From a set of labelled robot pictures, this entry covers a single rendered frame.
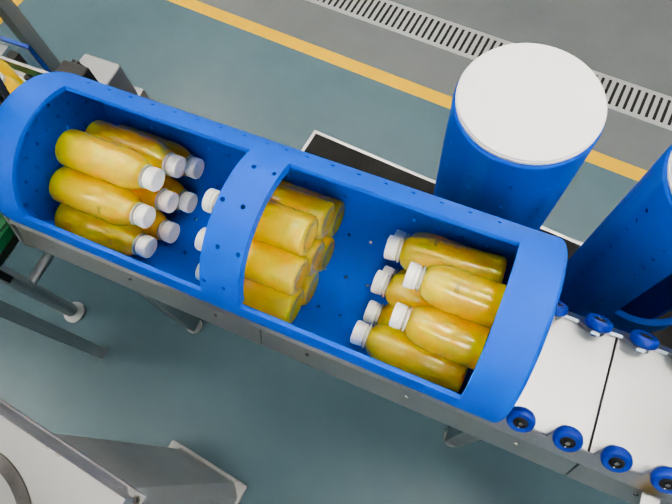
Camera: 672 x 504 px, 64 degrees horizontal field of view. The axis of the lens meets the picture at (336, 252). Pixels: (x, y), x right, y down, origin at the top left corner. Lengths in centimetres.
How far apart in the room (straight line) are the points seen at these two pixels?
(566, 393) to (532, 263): 35
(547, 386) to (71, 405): 165
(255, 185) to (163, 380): 137
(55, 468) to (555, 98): 104
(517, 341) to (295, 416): 130
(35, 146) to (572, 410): 102
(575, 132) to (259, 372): 132
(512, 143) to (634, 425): 52
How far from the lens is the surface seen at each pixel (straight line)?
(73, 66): 136
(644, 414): 106
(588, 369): 104
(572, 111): 112
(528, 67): 116
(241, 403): 195
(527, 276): 72
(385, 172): 202
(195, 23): 284
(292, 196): 87
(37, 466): 94
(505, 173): 106
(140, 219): 94
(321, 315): 95
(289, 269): 82
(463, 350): 79
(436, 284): 77
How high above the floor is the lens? 188
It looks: 67 degrees down
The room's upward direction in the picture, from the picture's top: 11 degrees counter-clockwise
